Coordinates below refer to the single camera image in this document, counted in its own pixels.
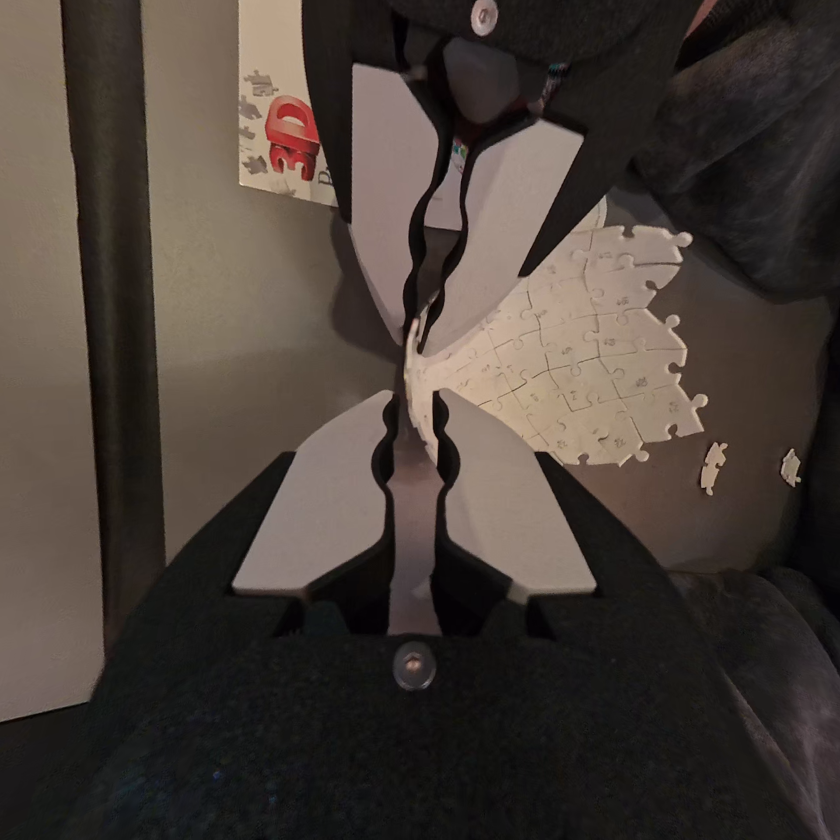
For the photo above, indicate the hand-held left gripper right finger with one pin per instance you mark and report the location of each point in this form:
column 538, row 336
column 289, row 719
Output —
column 519, row 519

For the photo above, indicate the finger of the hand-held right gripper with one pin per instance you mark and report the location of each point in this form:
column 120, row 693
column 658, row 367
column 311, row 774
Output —
column 512, row 210
column 387, row 184

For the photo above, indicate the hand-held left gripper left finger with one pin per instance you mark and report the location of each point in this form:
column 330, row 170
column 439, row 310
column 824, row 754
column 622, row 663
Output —
column 315, row 519

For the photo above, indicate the partly built white puzzle ball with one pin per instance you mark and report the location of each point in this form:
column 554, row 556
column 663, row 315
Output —
column 591, row 368

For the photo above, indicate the white puzzle piece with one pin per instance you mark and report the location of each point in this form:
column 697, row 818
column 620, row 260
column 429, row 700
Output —
column 713, row 467
column 790, row 467

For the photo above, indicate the person's right hand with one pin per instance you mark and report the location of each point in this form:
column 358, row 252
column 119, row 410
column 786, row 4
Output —
column 702, row 13

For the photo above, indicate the person's dark clothing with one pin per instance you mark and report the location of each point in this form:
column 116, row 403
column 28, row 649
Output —
column 761, row 158

